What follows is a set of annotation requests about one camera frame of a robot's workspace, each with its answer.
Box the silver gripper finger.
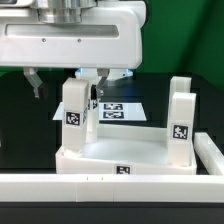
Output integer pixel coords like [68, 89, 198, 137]
[23, 67, 47, 99]
[91, 68, 110, 100]

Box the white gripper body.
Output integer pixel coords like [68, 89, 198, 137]
[0, 1, 146, 69]

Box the white desk top tray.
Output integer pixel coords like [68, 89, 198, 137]
[55, 124, 197, 175]

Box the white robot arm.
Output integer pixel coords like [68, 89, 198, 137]
[0, 0, 149, 98]

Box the white fiducial marker plate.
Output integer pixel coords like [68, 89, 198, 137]
[52, 102, 148, 122]

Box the white L-shaped obstacle fence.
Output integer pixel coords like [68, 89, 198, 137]
[0, 132, 224, 203]

